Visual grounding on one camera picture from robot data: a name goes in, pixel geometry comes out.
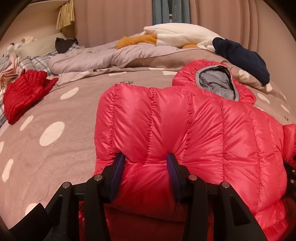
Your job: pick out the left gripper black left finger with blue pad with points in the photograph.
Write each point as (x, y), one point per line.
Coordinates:
(63, 208)

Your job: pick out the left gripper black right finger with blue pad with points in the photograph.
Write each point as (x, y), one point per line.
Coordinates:
(232, 219)

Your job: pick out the bright red hooded down jacket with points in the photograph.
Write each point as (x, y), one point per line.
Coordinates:
(215, 138)

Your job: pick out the pink folded clothes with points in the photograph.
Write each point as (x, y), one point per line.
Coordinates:
(10, 73)

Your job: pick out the brown polka dot bedspread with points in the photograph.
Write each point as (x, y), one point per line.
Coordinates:
(54, 141)

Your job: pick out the folded dark red down jacket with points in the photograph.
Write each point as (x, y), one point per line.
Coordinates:
(27, 90)

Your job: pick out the navy blue garment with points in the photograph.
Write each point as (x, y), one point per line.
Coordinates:
(243, 58)

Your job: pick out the plaid blue white pillow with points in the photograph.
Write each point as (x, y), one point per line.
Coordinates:
(39, 63)

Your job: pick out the rumpled grey lilac duvet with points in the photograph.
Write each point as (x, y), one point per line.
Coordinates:
(105, 56)

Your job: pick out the small black garment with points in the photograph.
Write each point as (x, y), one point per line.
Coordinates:
(63, 45)

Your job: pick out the beige pillow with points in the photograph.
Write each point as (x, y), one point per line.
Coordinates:
(40, 47)

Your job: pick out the stuffed toys on headboard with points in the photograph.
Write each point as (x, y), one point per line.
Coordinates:
(14, 46)

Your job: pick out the white plush goose toy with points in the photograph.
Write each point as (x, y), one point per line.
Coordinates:
(179, 35)

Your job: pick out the pink curtain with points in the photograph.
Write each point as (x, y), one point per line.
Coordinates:
(246, 22)

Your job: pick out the fringed beige lampshade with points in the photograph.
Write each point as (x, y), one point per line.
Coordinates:
(66, 15)

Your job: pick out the blue grey curtain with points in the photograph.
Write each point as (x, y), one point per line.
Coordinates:
(170, 11)

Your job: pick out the white wall shelf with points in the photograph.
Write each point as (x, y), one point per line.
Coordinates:
(46, 5)

